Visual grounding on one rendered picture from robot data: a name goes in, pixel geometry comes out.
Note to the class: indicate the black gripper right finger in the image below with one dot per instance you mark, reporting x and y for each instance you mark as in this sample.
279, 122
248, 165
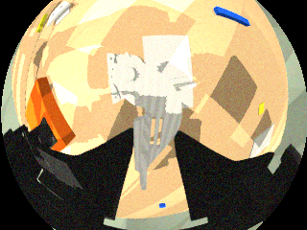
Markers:
209, 177

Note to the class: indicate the blue rectangular bar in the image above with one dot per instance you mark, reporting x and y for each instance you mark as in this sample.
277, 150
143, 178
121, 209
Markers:
231, 15

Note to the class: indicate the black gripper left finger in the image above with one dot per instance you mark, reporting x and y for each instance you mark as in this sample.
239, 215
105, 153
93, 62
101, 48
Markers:
98, 174

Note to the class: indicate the small blue cube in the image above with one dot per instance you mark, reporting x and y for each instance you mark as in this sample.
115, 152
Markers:
161, 205

